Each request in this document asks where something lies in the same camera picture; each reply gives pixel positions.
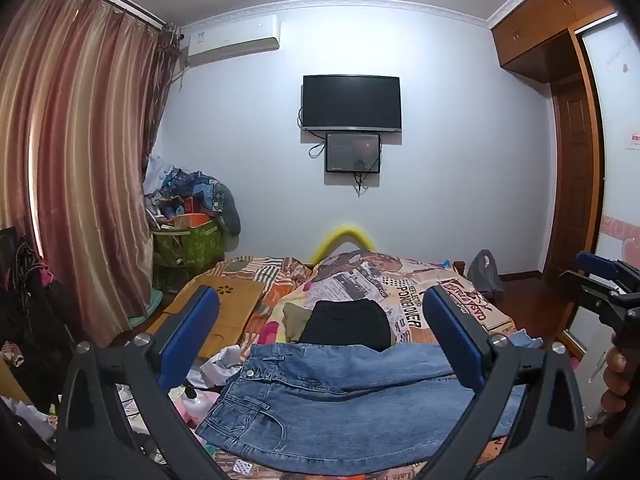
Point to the yellow foam tube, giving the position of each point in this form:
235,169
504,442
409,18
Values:
345,237

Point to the dark clothes pile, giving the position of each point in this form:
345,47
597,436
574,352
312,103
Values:
30,310

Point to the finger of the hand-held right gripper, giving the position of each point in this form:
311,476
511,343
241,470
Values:
585,290
597,261

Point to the black wall television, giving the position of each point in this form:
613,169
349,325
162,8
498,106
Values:
351,102

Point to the grey bag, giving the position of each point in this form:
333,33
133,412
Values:
484,272

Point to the white crumpled plastic bag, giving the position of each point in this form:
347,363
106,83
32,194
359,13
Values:
222,367

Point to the small black wall monitor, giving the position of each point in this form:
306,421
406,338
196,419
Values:
352,152

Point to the wooden wardrobe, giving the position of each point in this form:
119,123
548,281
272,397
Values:
615,110

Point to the white pump bottle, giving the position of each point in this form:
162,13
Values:
197,402

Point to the person's right hand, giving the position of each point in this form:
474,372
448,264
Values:
615,380

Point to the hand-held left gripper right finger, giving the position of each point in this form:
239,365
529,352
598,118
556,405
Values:
452,332

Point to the brown cardboard sheet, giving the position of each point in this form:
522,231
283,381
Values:
235,305

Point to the olive green garment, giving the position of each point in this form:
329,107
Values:
295,322

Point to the striped pink curtain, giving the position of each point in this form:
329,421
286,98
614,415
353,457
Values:
75,150

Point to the blue denim jeans pants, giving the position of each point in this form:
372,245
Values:
320,400

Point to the white air conditioner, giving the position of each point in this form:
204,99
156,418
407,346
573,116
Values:
232,40

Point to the bed with printed quilt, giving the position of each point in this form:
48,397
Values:
400,300

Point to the light blue cloth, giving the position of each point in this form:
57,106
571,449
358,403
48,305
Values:
522,340

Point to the black folded pants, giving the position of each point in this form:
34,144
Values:
350,325

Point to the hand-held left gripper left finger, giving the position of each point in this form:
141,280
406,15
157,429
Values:
192,332

